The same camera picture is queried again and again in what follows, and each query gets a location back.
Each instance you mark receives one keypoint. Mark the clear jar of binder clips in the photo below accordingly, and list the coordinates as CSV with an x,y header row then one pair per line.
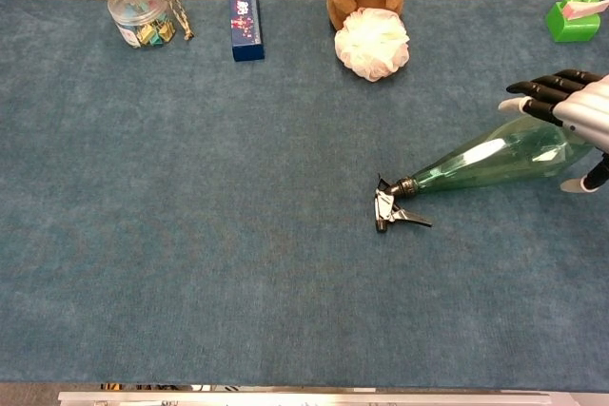
x,y
140,21

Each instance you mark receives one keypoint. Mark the green frog tissue holder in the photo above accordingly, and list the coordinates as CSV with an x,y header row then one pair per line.
x,y
571,23

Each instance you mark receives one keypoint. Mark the aluminium profile rail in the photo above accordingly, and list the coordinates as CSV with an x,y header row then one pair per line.
x,y
304,399

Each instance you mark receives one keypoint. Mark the blue toothpaste box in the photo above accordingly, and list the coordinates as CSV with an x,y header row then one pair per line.
x,y
246,25

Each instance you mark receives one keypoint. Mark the green spray bottle black trigger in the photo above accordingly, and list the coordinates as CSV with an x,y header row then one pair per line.
x,y
504,161

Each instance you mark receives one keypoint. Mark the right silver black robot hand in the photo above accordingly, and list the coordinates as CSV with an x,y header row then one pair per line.
x,y
585,109

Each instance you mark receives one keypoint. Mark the white mesh bath pouf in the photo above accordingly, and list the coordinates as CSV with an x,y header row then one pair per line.
x,y
371,47

